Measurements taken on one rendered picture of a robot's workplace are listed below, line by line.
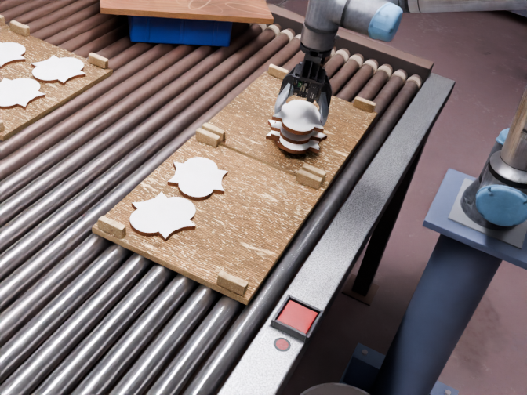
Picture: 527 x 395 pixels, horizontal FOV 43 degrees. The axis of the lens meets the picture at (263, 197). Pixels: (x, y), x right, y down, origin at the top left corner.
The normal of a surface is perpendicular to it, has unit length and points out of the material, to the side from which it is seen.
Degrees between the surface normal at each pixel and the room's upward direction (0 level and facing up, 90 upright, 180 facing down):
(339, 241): 0
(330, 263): 0
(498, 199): 101
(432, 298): 90
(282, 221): 0
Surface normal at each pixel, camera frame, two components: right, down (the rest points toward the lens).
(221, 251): 0.16, -0.76
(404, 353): -0.83, 0.23
